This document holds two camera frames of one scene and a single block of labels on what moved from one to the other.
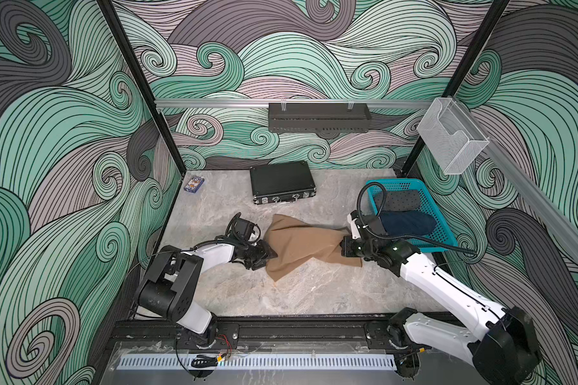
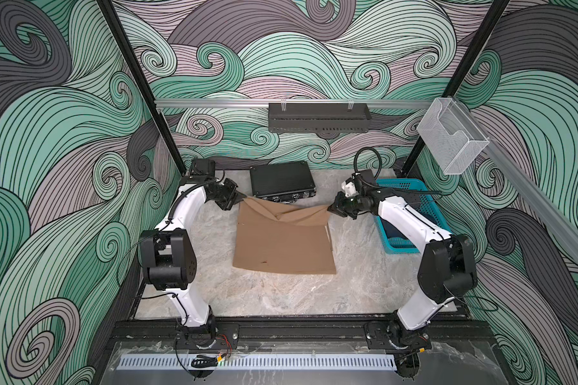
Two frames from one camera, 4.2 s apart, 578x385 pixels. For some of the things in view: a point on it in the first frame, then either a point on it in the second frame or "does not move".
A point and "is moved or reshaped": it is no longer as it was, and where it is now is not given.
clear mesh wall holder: x=450 y=137 does not move
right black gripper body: x=356 y=248 -> x=348 y=206
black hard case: x=281 y=183 does not move
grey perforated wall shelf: x=322 y=118 does not move
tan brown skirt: x=297 y=242 is moved or reshaped
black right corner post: x=461 y=70 does not move
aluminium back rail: x=296 y=104 does not move
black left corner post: x=111 y=18 does not move
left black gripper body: x=254 y=255 -> x=225 y=197
